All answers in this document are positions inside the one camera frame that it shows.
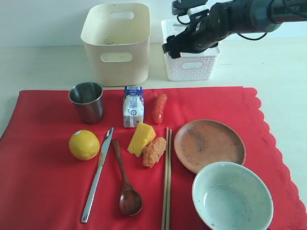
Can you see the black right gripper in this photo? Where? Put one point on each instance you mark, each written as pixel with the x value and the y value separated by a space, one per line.
pixel 195 39

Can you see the small milk carton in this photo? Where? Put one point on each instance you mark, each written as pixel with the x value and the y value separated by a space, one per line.
pixel 133 106

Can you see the red sausage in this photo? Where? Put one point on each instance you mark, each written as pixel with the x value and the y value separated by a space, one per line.
pixel 158 109

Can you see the yellow cheese wedge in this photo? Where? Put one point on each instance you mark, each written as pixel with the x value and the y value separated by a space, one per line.
pixel 143 135

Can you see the orange fried chicken piece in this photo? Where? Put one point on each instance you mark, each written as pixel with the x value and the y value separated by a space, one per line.
pixel 153 152

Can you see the yellow lemon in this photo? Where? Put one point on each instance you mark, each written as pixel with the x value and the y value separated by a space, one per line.
pixel 84 145

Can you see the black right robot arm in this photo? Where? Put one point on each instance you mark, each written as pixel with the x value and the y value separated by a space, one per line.
pixel 248 16

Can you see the white lattice plastic basket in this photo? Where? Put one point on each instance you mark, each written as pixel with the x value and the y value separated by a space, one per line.
pixel 192 67

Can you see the cream plastic bin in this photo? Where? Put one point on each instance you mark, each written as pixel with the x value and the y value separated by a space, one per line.
pixel 116 40

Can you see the right wooden chopstick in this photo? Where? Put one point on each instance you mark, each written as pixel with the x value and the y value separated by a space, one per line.
pixel 168 195

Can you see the stainless steel cup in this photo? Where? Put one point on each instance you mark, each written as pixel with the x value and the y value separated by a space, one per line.
pixel 87 98

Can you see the brown wooden plate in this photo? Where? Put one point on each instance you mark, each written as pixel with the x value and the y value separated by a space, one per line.
pixel 201 142

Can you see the steel table knife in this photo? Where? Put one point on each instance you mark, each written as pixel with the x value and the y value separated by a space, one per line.
pixel 101 161

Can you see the pale green bowl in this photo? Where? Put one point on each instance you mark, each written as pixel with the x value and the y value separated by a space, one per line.
pixel 229 196

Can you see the wooden spoon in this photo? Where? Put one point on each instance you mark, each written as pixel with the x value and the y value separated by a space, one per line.
pixel 130 202

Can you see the red tablecloth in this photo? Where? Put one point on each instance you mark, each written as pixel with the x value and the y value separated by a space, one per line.
pixel 44 187

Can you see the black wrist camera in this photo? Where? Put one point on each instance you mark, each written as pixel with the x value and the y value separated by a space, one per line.
pixel 181 7

